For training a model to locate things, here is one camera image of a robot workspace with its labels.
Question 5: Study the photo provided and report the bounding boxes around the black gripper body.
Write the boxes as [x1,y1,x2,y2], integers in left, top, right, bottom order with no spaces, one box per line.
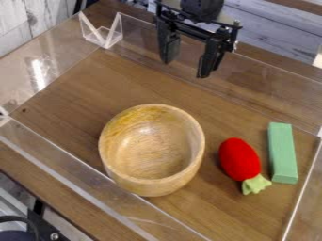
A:
[155,0,243,52]

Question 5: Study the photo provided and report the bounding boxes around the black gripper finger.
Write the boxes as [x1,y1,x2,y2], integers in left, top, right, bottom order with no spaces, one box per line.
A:
[158,19,182,64]
[198,38,223,78]

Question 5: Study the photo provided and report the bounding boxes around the green rectangular block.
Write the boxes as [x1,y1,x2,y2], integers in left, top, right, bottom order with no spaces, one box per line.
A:
[269,122,298,185]

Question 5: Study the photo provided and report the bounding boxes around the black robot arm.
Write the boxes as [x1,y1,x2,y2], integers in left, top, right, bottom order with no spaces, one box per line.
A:
[155,0,243,78]

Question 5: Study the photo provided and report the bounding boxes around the brown wooden bowl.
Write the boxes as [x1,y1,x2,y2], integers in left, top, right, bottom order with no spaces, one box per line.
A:
[98,104,205,197]

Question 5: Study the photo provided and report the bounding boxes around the red plush strawberry toy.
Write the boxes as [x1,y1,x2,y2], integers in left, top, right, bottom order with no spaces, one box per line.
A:
[219,137,271,195]

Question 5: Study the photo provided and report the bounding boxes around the black metal clamp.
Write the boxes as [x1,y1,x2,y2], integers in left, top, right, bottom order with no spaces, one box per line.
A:
[28,200,71,241]

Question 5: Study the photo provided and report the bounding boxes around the clear acrylic corner bracket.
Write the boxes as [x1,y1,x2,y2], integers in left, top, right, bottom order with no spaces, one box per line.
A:
[78,12,123,49]

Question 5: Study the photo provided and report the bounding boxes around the clear acrylic enclosure wall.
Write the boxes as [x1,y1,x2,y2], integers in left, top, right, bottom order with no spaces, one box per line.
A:
[0,15,322,241]

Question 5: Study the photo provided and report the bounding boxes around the black cable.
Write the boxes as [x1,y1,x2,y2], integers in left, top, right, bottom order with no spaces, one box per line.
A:
[0,215,42,241]

